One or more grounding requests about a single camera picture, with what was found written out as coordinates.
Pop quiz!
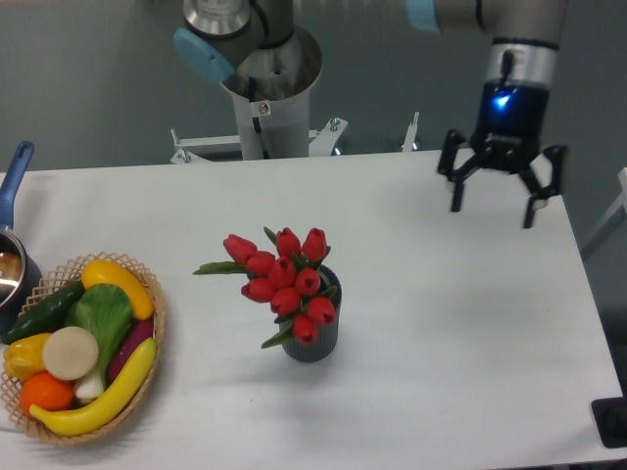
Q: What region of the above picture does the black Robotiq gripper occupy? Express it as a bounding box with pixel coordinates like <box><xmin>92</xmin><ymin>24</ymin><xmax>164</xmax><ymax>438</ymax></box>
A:
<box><xmin>437</xmin><ymin>81</ymin><xmax>568</xmax><ymax>229</ymax></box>

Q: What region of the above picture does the red tulip bouquet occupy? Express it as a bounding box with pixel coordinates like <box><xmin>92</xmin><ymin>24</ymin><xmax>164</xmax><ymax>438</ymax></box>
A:
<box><xmin>193</xmin><ymin>227</ymin><xmax>335</xmax><ymax>349</ymax></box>

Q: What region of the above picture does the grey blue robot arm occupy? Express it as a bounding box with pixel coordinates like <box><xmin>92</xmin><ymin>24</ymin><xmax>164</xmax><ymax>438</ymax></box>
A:
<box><xmin>173</xmin><ymin>1</ymin><xmax>567</xmax><ymax>227</ymax></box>

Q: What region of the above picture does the dark grey ribbed vase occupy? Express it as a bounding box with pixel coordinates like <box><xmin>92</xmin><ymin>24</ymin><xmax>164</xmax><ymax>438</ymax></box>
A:
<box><xmin>281</xmin><ymin>265</ymin><xmax>342</xmax><ymax>363</ymax></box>

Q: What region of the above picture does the black device at edge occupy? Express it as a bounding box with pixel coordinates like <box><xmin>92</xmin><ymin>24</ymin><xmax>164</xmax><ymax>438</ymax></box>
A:
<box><xmin>591</xmin><ymin>397</ymin><xmax>626</xmax><ymax>448</ymax></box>

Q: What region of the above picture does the purple eggplant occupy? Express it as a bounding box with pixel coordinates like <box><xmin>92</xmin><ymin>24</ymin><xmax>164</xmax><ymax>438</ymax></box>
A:
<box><xmin>107</xmin><ymin>319</ymin><xmax>154</xmax><ymax>383</ymax></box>

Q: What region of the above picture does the yellow squash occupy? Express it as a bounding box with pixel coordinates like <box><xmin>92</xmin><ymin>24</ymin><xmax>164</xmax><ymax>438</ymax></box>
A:
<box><xmin>80</xmin><ymin>259</ymin><xmax>154</xmax><ymax>320</ymax></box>

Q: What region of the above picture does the green leafy cabbage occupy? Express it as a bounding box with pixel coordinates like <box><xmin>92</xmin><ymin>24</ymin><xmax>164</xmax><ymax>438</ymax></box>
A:
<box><xmin>65</xmin><ymin>284</ymin><xmax>132</xmax><ymax>403</ymax></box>

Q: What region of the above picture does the woven wicker basket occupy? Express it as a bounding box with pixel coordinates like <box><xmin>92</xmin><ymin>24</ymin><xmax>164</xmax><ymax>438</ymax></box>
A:
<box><xmin>1</xmin><ymin>252</ymin><xmax>166</xmax><ymax>445</ymax></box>

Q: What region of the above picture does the beige round disc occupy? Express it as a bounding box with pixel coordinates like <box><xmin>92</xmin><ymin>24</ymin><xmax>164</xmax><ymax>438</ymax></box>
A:
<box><xmin>42</xmin><ymin>326</ymin><xmax>99</xmax><ymax>381</ymax></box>

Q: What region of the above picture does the green cucumber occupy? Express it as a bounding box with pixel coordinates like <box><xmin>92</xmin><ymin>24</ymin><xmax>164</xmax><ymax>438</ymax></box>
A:
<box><xmin>1</xmin><ymin>282</ymin><xmax>85</xmax><ymax>345</ymax></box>

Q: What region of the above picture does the yellow banana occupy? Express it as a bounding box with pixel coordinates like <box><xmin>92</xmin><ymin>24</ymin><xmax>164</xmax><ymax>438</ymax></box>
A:
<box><xmin>29</xmin><ymin>338</ymin><xmax>157</xmax><ymax>437</ymax></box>

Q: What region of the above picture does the orange fruit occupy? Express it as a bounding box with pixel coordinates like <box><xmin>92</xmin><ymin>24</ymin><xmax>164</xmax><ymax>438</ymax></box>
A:
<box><xmin>20</xmin><ymin>372</ymin><xmax>74</xmax><ymax>417</ymax></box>

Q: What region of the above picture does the yellow bell pepper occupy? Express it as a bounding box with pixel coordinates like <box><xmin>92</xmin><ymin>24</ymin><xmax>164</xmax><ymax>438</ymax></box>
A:
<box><xmin>3</xmin><ymin>333</ymin><xmax>52</xmax><ymax>381</ymax></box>

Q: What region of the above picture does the white post at right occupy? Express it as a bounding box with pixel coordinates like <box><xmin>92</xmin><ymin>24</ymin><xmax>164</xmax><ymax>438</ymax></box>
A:
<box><xmin>580</xmin><ymin>167</ymin><xmax>626</xmax><ymax>262</ymax></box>

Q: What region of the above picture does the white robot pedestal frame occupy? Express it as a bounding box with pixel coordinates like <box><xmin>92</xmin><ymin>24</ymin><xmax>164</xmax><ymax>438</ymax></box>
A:
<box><xmin>169</xmin><ymin>23</ymin><xmax>421</xmax><ymax>165</ymax></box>

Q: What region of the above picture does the blue handled saucepan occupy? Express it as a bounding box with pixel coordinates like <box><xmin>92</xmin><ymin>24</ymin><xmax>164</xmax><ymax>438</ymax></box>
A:
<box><xmin>1</xmin><ymin>141</ymin><xmax>41</xmax><ymax>334</ymax></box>

